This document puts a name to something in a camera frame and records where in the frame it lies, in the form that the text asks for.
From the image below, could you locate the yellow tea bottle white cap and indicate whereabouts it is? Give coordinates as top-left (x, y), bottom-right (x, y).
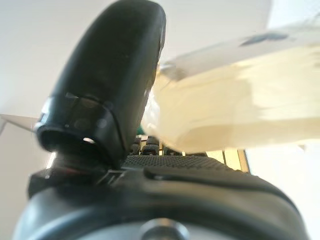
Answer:
top-left (136, 14), bottom-right (320, 154)

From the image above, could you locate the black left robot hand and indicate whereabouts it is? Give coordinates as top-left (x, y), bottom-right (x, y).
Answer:
top-left (12, 0), bottom-right (311, 240)

